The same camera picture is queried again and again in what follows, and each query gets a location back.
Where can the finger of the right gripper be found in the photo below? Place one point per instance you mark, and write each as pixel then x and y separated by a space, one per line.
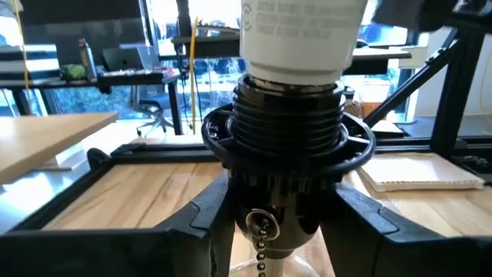
pixel 411 13

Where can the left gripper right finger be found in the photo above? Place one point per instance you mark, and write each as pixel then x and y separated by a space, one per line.
pixel 403 255

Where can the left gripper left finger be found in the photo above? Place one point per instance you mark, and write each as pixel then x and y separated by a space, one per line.
pixel 115 254

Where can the white flood lightbulb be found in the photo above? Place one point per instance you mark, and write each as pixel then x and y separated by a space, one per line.
pixel 303 46

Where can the lamp with round wooden base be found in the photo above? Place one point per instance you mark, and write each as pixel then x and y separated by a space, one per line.
pixel 286 123

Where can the white spiral notebook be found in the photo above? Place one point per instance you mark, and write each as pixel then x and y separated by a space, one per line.
pixel 419 171

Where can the light wooden desk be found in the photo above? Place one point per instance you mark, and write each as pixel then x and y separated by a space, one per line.
pixel 46 142

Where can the black office chair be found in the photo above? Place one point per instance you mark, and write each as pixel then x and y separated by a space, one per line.
pixel 153 107

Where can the black office desk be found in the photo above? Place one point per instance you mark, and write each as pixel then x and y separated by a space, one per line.
pixel 130 78

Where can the green bag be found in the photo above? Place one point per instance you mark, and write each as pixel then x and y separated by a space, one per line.
pixel 73 72

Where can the tall bottle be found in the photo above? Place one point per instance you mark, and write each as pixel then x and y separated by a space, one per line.
pixel 87 61

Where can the grey laptop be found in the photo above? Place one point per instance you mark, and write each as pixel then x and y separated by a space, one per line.
pixel 130 57

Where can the black white striped box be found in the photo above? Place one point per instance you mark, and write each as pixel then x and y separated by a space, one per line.
pixel 36 63

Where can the large dark monitor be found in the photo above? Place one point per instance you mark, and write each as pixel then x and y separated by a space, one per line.
pixel 77 23

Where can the black aluminium frame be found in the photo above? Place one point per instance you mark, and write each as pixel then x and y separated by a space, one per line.
pixel 457 96

